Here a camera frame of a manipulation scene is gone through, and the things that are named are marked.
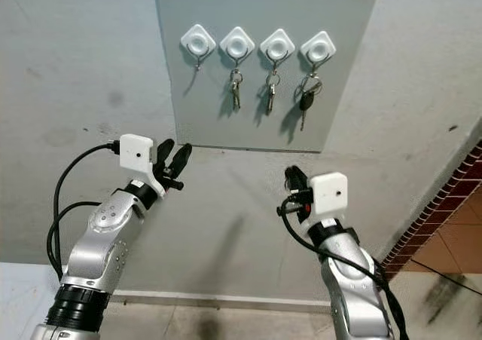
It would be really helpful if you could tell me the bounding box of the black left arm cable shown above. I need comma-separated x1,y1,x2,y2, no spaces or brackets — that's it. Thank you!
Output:
47,201,102,279
53,142,122,280

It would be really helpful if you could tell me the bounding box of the white diamond wall hook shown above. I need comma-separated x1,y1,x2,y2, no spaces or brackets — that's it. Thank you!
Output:
180,24,217,72
300,30,337,67
260,28,296,64
220,26,257,63

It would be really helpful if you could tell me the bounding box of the black car key with ring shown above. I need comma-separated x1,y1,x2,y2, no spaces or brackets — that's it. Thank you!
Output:
297,72,324,133

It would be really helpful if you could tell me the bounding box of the grey wall board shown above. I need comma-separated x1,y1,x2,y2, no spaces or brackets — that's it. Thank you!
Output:
153,0,383,153

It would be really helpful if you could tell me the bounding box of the silver key bunch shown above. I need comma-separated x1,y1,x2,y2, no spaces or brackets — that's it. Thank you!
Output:
228,68,246,112
264,69,282,117

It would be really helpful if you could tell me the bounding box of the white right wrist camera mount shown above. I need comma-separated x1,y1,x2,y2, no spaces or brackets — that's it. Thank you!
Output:
300,172,349,229

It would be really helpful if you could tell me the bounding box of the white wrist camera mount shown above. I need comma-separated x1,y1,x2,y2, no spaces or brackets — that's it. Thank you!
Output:
300,172,349,229
118,133,160,201

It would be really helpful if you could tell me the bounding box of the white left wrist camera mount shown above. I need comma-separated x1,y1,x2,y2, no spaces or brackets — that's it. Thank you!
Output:
118,133,160,201

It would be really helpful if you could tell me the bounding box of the thin black floor cable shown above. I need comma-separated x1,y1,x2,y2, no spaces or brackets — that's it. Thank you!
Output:
418,260,482,296

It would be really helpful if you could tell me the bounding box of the white baseboard strip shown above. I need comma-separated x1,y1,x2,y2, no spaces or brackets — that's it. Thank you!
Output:
111,288,334,315

